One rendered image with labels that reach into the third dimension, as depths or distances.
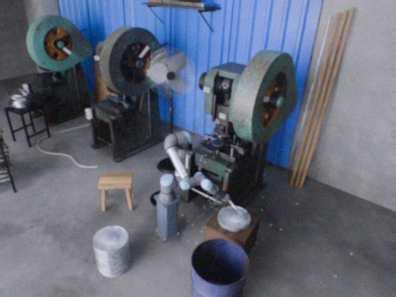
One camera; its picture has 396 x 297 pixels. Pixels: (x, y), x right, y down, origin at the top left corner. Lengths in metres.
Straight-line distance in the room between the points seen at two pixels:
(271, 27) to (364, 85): 1.23
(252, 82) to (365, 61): 1.59
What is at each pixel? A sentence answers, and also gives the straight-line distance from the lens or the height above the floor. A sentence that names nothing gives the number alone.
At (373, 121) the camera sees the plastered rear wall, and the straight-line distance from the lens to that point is 3.76.
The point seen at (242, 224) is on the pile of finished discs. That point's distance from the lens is 2.70.
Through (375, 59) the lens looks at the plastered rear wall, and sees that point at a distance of 3.62.
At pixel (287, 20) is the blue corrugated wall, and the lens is 3.79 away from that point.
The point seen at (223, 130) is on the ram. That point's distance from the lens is 2.96.
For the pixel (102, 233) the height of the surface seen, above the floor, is 0.31.
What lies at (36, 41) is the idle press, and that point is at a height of 1.42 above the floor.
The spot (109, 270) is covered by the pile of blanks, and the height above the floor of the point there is 0.08.
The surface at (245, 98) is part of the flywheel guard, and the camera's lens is 2.38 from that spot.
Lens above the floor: 2.22
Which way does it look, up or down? 30 degrees down
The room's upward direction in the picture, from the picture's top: 3 degrees clockwise
